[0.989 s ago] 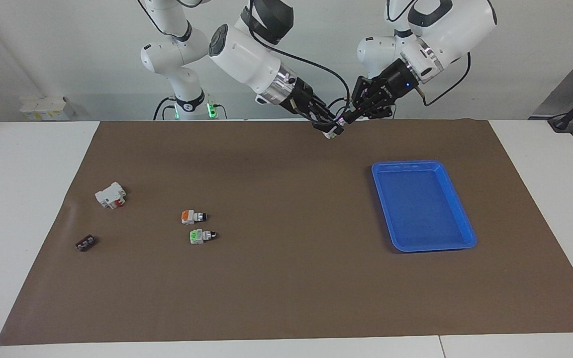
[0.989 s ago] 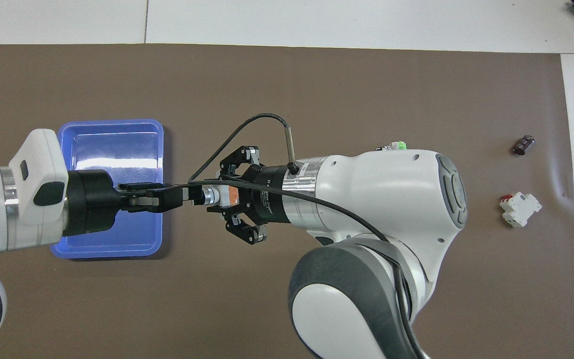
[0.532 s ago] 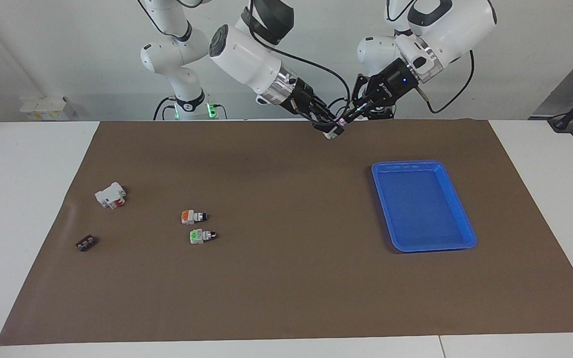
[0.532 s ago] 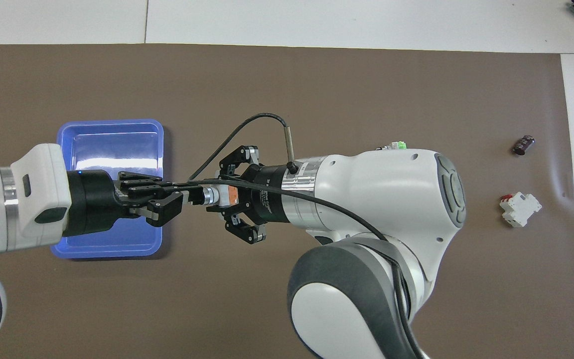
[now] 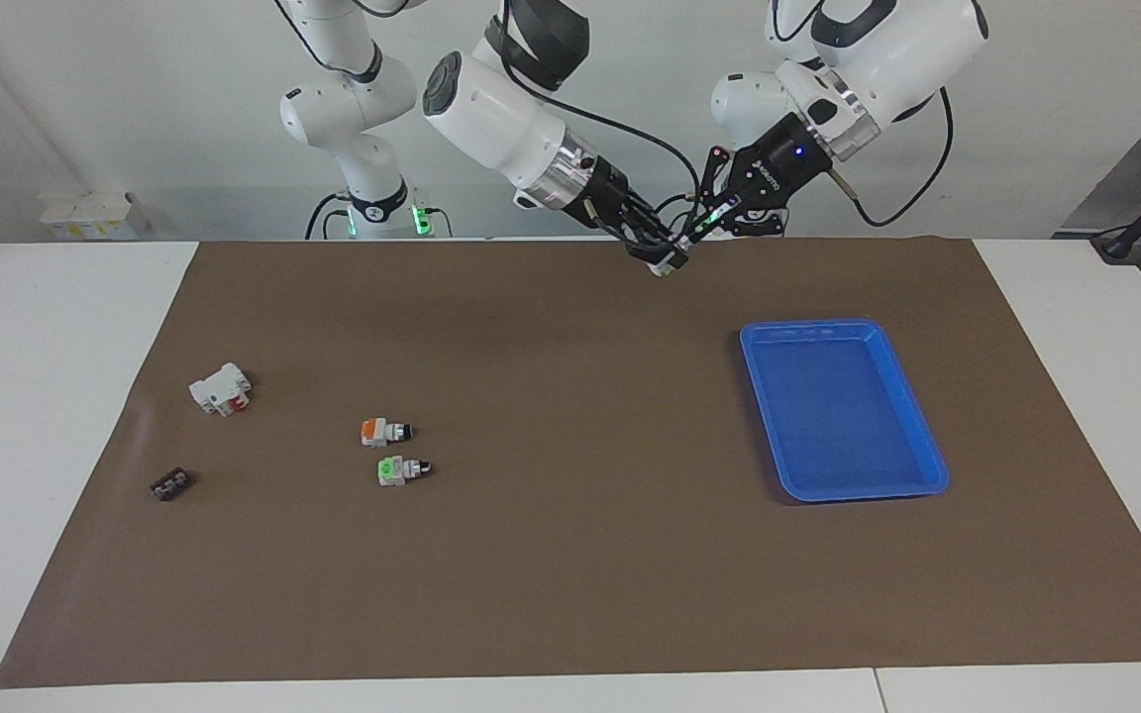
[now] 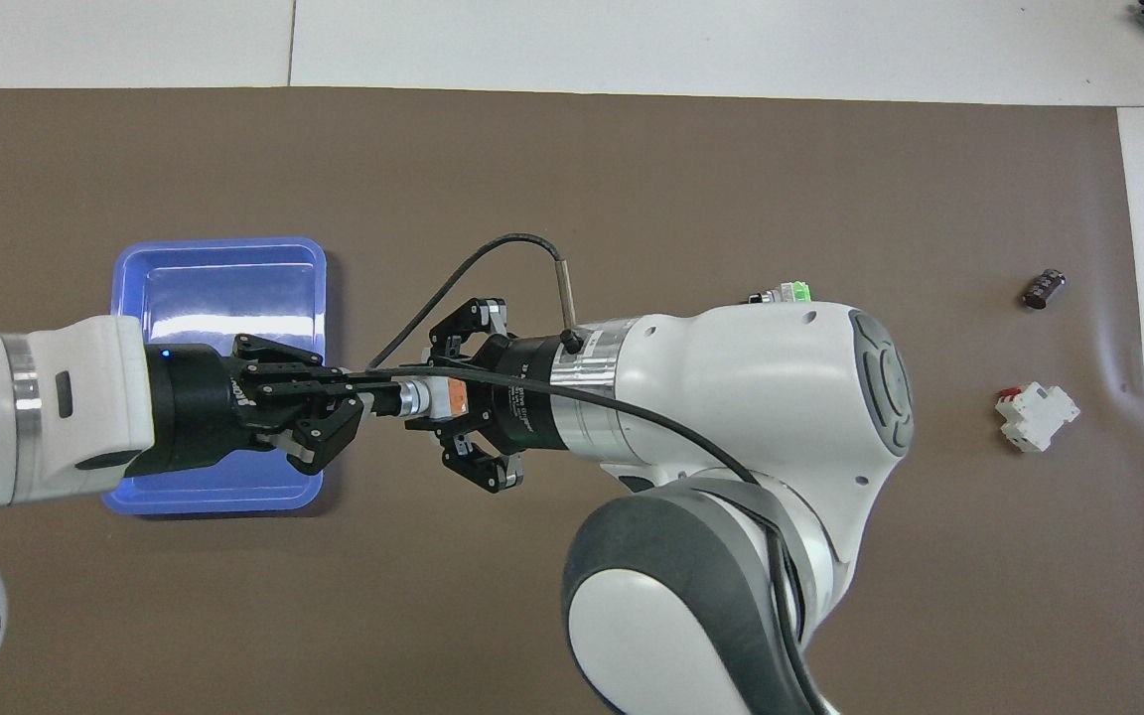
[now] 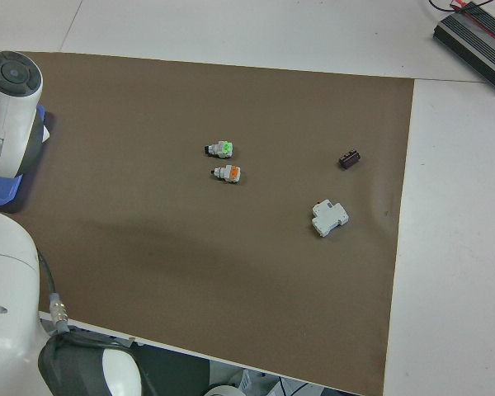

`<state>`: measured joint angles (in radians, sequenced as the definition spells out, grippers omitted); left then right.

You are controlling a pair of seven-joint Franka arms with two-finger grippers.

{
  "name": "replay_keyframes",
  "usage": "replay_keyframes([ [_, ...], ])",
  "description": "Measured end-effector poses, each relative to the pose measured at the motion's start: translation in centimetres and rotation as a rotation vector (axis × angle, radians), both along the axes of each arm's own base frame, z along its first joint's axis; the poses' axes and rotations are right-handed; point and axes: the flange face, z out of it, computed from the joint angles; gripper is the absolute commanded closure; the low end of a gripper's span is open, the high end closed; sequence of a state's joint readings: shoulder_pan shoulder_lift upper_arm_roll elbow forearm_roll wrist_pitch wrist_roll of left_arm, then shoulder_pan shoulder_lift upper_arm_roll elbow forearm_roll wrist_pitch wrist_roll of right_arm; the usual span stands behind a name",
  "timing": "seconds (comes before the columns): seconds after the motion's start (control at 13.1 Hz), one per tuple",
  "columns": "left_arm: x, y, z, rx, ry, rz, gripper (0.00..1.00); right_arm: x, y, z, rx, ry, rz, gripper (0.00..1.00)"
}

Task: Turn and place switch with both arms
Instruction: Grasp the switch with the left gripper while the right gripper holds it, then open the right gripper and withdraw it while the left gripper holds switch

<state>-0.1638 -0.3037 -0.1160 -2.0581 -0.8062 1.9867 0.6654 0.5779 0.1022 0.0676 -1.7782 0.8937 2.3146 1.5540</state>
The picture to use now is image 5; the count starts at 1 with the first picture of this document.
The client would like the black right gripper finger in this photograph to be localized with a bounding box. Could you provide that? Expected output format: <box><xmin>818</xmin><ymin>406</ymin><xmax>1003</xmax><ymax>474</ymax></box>
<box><xmin>620</xmin><ymin>237</ymin><xmax>672</xmax><ymax>277</ymax></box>
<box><xmin>630</xmin><ymin>212</ymin><xmax>690</xmax><ymax>255</ymax></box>

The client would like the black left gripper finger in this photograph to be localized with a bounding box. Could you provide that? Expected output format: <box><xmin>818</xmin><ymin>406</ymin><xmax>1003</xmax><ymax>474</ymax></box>
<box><xmin>683</xmin><ymin>146</ymin><xmax>753</xmax><ymax>240</ymax></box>
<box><xmin>690</xmin><ymin>195</ymin><xmax>785</xmax><ymax>245</ymax></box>

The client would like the blue plastic tray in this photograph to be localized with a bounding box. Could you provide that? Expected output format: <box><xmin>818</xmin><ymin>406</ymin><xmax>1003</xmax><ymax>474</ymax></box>
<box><xmin>739</xmin><ymin>318</ymin><xmax>951</xmax><ymax>504</ymax></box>

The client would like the brown table mat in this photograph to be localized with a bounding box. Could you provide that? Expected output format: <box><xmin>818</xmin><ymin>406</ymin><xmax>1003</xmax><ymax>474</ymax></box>
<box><xmin>0</xmin><ymin>238</ymin><xmax>1141</xmax><ymax>690</ymax></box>

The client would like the white circuit breaker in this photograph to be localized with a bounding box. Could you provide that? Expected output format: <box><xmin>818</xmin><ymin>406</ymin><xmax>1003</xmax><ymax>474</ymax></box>
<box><xmin>188</xmin><ymin>362</ymin><xmax>254</xmax><ymax>418</ymax></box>

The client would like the white power strip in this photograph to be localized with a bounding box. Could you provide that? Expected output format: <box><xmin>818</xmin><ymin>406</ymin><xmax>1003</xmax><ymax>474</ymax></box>
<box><xmin>40</xmin><ymin>191</ymin><xmax>142</xmax><ymax>242</ymax></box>

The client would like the black left base cable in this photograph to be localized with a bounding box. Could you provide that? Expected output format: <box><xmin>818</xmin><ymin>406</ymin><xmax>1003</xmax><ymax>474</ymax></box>
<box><xmin>654</xmin><ymin>148</ymin><xmax>736</xmax><ymax>239</ymax></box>

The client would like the black base cable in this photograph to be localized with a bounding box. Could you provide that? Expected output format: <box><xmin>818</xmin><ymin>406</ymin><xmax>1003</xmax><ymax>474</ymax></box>
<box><xmin>304</xmin><ymin>190</ymin><xmax>347</xmax><ymax>242</ymax></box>
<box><xmin>654</xmin><ymin>148</ymin><xmax>736</xmax><ymax>239</ymax></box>

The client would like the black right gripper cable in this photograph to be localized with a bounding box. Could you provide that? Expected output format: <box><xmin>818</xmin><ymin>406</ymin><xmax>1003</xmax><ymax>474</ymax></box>
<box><xmin>486</xmin><ymin>0</ymin><xmax>706</xmax><ymax>239</ymax></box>

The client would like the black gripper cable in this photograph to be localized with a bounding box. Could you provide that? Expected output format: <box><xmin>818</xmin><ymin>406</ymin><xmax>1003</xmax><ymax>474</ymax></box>
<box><xmin>486</xmin><ymin>0</ymin><xmax>706</xmax><ymax>239</ymax></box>
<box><xmin>823</xmin><ymin>85</ymin><xmax>959</xmax><ymax>230</ymax></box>

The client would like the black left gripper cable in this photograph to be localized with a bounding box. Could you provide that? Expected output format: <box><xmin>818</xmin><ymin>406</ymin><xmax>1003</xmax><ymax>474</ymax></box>
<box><xmin>823</xmin><ymin>85</ymin><xmax>959</xmax><ymax>230</ymax></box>

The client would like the black right base cable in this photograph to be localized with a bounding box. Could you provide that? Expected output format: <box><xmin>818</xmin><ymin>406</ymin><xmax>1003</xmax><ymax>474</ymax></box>
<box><xmin>304</xmin><ymin>190</ymin><xmax>347</xmax><ymax>242</ymax></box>

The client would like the green selector switch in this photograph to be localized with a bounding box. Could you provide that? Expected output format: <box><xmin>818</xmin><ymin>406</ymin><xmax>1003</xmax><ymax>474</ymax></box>
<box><xmin>376</xmin><ymin>456</ymin><xmax>434</xmax><ymax>489</ymax></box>

